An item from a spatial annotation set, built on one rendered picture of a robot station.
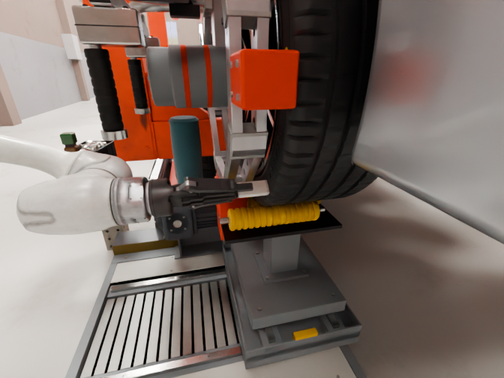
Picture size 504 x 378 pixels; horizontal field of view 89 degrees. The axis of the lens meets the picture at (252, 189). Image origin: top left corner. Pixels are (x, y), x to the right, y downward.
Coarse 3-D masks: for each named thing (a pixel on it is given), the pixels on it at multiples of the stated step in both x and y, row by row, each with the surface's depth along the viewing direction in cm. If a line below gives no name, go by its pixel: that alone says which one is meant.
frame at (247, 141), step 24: (240, 0) 35; (264, 0) 36; (240, 24) 36; (264, 24) 37; (240, 48) 38; (264, 48) 38; (240, 120) 42; (264, 120) 43; (216, 144) 82; (240, 144) 43; (264, 144) 44; (216, 168) 81; (240, 168) 70
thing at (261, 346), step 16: (224, 256) 108; (240, 288) 93; (240, 304) 86; (240, 320) 78; (304, 320) 81; (320, 320) 80; (336, 320) 77; (352, 320) 80; (240, 336) 77; (256, 336) 76; (272, 336) 72; (288, 336) 76; (304, 336) 72; (320, 336) 74; (336, 336) 76; (352, 336) 78; (256, 352) 70; (272, 352) 72; (288, 352) 74; (304, 352) 76
